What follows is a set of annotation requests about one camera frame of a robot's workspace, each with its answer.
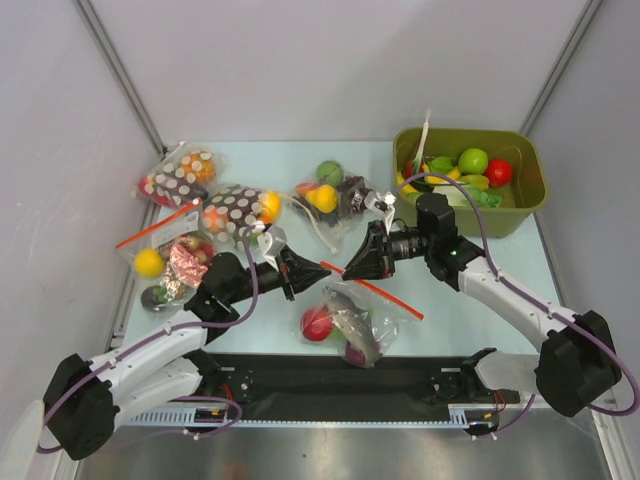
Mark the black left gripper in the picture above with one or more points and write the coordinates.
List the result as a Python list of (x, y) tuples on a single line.
[(308, 272)]

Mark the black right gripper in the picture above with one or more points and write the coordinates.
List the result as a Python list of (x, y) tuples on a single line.
[(380, 251)]

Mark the red fake apple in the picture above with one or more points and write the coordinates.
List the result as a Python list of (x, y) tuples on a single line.
[(316, 324)]

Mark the grey fake fish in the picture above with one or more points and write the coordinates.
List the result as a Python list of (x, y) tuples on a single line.
[(361, 347)]

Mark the clear orange-zip plastic bag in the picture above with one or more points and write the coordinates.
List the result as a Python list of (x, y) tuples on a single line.
[(387, 311)]

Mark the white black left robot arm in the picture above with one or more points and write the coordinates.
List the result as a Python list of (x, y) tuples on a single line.
[(86, 401)]

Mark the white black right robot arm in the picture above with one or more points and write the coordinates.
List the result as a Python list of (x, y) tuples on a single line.
[(575, 361)]

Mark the clear bag with grapes pear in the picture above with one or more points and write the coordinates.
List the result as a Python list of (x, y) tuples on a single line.
[(332, 228)]

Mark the yellow fake pear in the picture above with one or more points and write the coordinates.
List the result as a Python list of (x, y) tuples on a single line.
[(324, 198)]

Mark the polka dot bag middle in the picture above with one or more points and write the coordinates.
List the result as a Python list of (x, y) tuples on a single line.
[(232, 208)]

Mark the polka dot bag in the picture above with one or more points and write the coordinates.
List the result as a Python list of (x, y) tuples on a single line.
[(232, 208), (188, 173)]

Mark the fake napa cabbage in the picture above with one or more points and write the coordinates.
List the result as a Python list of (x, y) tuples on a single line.
[(456, 198)]

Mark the fake green onion stalk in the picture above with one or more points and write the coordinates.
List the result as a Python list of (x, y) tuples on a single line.
[(417, 160)]

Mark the purple fake onion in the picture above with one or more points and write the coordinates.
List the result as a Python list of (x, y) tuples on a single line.
[(355, 356)]

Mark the yellow fake banana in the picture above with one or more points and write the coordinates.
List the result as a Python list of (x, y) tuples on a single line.
[(423, 182)]

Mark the orange-zip bag with lemon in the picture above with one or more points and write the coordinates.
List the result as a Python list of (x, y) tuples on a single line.
[(186, 249)]

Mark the green fake apple in bin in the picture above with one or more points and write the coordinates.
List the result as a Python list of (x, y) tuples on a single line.
[(473, 161)]

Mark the red fake tomato in bin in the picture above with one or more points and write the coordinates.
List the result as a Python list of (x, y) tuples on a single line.
[(499, 172)]

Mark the yellow fake lemon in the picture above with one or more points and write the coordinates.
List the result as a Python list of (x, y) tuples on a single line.
[(148, 263)]

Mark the polka dot bag far left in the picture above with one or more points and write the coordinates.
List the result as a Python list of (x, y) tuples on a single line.
[(188, 173)]

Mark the olive green plastic bin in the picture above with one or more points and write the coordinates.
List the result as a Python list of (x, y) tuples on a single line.
[(523, 195)]

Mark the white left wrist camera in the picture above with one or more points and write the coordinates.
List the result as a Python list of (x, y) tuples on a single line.
[(271, 240)]

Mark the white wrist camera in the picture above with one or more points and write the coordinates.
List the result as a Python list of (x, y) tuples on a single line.
[(271, 240), (382, 204)]

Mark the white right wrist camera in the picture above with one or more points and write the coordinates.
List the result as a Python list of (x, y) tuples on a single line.
[(382, 204)]

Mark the white cable duct strip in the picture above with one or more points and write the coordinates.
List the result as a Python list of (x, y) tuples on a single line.
[(439, 416)]

